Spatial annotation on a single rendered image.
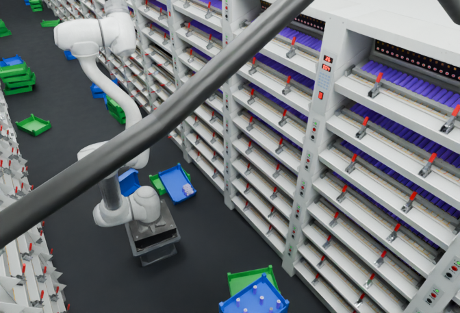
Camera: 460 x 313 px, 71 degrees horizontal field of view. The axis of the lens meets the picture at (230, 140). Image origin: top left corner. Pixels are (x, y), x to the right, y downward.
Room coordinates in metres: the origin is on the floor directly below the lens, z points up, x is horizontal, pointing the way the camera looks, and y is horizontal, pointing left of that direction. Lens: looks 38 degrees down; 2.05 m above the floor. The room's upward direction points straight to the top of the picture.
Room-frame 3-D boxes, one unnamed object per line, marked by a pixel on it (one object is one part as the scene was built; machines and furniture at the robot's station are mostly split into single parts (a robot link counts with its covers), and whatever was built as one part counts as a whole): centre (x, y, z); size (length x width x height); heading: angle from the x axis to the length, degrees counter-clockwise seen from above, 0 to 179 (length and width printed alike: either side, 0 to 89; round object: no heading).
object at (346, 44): (1.26, -0.47, 0.85); 0.20 x 0.09 x 1.70; 125
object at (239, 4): (1.83, -0.06, 0.85); 0.20 x 0.09 x 1.70; 125
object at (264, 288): (0.79, -0.13, 0.36); 0.30 x 0.20 x 0.08; 125
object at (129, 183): (1.88, 0.88, 0.10); 0.30 x 0.08 x 0.20; 144
